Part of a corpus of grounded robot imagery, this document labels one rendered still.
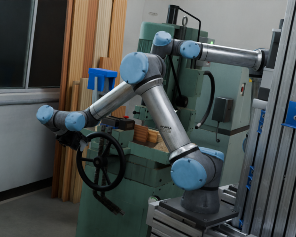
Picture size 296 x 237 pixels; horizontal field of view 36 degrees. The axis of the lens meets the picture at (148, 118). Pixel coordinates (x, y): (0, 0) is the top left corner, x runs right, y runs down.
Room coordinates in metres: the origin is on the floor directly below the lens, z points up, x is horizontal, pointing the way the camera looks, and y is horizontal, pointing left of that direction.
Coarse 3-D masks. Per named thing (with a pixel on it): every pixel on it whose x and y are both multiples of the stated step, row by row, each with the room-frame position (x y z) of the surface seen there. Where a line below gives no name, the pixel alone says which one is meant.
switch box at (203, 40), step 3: (201, 39) 2.61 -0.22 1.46; (204, 39) 2.60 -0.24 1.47; (207, 39) 2.59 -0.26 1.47; (210, 39) 2.62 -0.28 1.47; (213, 39) 2.66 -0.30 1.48; (201, 42) 2.61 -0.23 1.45; (204, 42) 2.60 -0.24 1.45; (207, 42) 2.59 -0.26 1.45; (213, 42) 2.66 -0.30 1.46; (198, 60) 2.61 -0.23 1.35; (198, 63) 2.61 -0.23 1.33; (201, 63) 2.60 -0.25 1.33; (204, 63) 2.60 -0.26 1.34; (204, 66) 2.61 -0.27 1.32; (207, 66) 2.64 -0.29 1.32
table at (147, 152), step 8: (88, 128) 2.44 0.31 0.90; (96, 144) 2.26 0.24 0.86; (128, 144) 2.28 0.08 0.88; (136, 144) 2.26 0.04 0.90; (144, 144) 2.27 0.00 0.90; (152, 144) 2.30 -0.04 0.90; (112, 152) 2.21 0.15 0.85; (128, 152) 2.26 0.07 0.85; (136, 152) 2.26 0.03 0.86; (144, 152) 2.23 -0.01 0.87; (152, 152) 2.21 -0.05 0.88; (160, 152) 2.19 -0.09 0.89; (168, 152) 2.18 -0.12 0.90; (160, 160) 2.19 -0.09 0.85; (168, 160) 2.18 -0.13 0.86
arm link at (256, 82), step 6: (258, 48) 2.21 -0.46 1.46; (264, 48) 2.21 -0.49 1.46; (252, 72) 2.17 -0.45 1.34; (258, 72) 2.15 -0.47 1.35; (252, 78) 2.17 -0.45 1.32; (258, 78) 2.15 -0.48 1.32; (252, 84) 2.20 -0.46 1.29; (258, 84) 2.17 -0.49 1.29; (252, 90) 2.19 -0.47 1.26; (258, 90) 2.17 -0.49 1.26; (252, 96) 2.19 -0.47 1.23; (252, 102) 2.19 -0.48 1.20; (252, 108) 2.19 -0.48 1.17; (246, 132) 2.22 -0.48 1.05; (246, 138) 2.20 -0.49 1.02
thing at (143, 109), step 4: (136, 108) 2.41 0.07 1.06; (140, 108) 2.40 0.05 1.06; (144, 108) 2.39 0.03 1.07; (140, 112) 2.40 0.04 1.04; (144, 112) 2.39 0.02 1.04; (148, 112) 2.41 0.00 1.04; (136, 116) 2.41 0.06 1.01; (140, 116) 2.39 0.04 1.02; (144, 116) 2.38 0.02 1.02; (148, 116) 2.42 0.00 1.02; (144, 120) 2.39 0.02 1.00
